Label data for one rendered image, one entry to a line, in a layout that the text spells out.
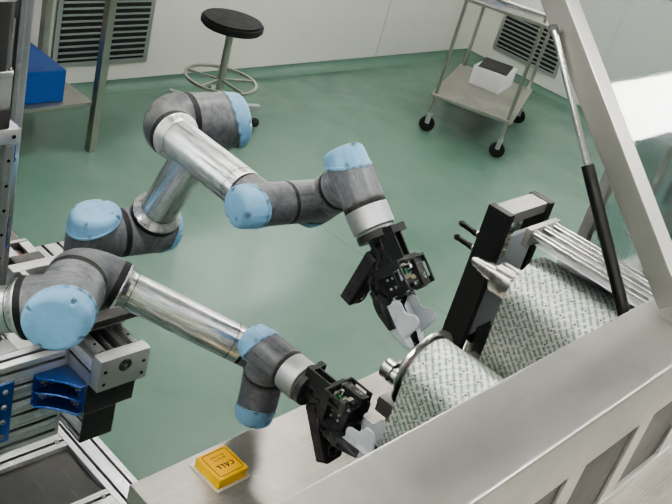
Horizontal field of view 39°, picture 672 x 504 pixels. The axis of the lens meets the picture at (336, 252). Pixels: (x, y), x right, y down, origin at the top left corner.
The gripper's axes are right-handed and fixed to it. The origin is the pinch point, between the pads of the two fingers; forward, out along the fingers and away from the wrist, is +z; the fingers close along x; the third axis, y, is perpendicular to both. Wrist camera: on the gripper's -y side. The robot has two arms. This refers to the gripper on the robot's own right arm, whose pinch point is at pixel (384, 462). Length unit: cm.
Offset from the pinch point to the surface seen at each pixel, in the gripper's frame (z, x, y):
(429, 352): -1.0, 3.1, 21.5
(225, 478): -22.5, -12.1, -16.7
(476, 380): 7.9, 4.0, 21.9
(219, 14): -308, 232, -47
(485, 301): -11.6, 37.8, 14.4
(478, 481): 38, -55, 56
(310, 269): -165, 182, -109
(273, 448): -25.4, 3.2, -19.0
